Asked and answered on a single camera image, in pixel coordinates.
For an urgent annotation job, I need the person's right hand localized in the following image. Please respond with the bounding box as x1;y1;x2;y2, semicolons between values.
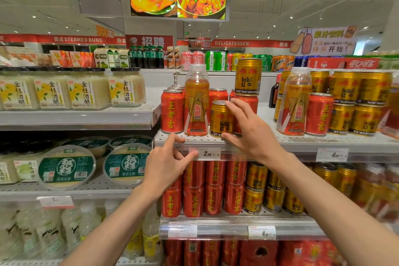
221;97;289;167

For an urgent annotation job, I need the person's left hand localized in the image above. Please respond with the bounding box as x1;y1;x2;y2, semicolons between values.
142;133;199;198

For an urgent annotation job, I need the gold energy drink can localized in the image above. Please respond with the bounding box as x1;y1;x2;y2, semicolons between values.
234;58;262;97
210;100;235;138

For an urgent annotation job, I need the person's left forearm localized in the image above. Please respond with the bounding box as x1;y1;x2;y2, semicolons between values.
59;182;166;266

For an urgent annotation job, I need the person's right forearm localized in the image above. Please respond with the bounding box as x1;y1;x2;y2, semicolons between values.
269;152;399;266

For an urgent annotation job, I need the white price tag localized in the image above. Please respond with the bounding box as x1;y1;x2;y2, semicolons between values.
315;148;350;163
36;196;75;210
248;225;277;240
168;222;198;239
189;147;221;161

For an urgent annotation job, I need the stack of red cans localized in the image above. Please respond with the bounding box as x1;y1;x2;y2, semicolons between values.
161;160;247;218

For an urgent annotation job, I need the dark glass bottle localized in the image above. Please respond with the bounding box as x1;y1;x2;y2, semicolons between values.
269;74;282;108

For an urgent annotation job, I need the round tub green label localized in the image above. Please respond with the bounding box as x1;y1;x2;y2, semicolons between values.
61;136;111;159
103;143;152;186
37;145;96;190
109;134;153;148

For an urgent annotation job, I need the row of assorted drinks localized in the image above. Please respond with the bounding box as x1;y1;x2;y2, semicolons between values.
94;45;309;72

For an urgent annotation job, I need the stack of gold cans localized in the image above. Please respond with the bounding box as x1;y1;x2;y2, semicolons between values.
243;162;357;216

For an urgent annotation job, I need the white metal shelf unit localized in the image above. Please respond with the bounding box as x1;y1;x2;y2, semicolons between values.
0;69;162;266
152;69;399;241

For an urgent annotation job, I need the yellow label drink bottle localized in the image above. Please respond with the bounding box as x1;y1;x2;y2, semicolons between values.
142;205;163;264
122;227;144;261

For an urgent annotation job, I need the white rice jar yellow label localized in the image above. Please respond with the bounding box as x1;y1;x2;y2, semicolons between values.
0;67;39;111
33;67;74;110
108;67;147;106
67;68;111;110

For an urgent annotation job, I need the row of red cans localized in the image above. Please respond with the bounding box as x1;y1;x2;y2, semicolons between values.
164;239;240;266

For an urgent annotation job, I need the hanging juice cardboard sign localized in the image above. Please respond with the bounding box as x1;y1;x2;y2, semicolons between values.
289;25;358;57

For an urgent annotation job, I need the row of gold cans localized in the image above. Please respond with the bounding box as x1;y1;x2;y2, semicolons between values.
274;69;394;137

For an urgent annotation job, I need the red drink carton pack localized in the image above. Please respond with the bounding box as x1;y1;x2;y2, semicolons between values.
239;240;346;266

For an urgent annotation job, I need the group of blurred orange bottles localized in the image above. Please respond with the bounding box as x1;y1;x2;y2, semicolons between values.
352;163;399;226

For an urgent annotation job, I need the group of clear drink bottles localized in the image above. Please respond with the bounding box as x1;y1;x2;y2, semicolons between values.
0;200;120;263

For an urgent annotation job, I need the pale jar black lid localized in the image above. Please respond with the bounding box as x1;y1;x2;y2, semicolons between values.
13;141;52;183
0;144;20;186

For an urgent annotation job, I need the row of snack boxes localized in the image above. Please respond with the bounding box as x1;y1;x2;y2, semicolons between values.
0;46;95;68

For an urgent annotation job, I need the red wall banner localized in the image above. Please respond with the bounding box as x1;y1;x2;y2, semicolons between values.
0;33;295;49

